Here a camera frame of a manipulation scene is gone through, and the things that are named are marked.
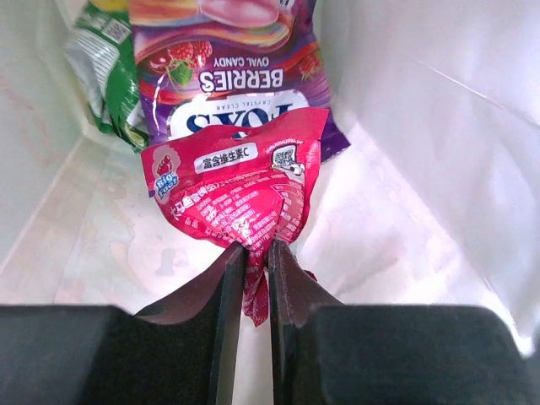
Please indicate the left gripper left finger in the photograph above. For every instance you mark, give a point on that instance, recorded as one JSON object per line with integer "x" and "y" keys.
{"x": 179, "y": 350}

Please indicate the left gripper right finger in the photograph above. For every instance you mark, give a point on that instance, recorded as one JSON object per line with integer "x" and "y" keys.
{"x": 326, "y": 352}

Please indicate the pink snack packet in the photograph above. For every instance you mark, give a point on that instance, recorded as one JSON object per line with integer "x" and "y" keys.
{"x": 228, "y": 184}

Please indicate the white paper bag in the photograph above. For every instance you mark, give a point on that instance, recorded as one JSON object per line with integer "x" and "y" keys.
{"x": 436, "y": 201}

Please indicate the purple blue snack packet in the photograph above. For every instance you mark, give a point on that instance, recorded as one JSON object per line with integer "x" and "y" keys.
{"x": 238, "y": 63}

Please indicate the green lime snack packet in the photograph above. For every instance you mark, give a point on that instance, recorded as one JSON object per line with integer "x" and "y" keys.
{"x": 100, "y": 51}

